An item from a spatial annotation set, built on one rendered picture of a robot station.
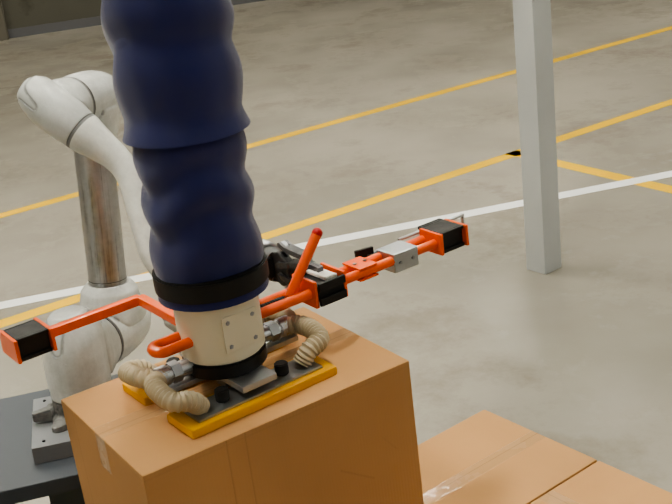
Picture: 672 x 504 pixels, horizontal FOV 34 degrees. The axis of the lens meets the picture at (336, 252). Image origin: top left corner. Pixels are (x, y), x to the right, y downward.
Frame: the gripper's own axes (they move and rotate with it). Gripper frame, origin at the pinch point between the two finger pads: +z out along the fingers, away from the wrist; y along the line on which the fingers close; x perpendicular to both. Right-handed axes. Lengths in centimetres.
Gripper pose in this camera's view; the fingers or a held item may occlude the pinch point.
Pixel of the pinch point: (323, 283)
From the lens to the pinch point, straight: 234.3
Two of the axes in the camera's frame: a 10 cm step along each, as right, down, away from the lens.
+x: -7.8, 3.0, -5.5
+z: 6.2, 2.2, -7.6
